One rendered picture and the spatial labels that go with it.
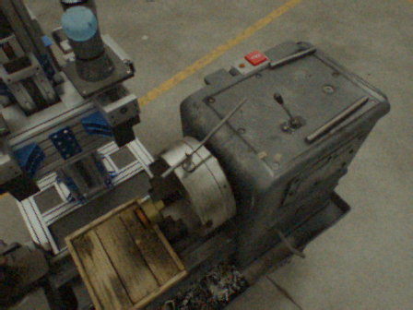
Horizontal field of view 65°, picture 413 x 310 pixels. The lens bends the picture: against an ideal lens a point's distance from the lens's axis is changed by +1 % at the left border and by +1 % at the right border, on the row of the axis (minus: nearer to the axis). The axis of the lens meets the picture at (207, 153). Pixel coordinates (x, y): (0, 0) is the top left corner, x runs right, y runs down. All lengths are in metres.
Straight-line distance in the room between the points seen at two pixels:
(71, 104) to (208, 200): 0.76
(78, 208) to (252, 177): 1.45
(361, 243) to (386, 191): 0.47
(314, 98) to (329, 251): 1.32
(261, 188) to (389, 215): 1.70
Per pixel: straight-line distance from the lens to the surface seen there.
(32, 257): 1.19
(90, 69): 1.34
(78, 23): 1.27
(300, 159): 0.96
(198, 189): 0.92
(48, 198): 2.29
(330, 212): 1.74
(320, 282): 2.18
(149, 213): 1.01
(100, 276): 1.23
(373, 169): 2.68
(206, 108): 1.05
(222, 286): 1.50
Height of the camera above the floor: 2.02
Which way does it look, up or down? 55 degrees down
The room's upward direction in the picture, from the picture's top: 1 degrees counter-clockwise
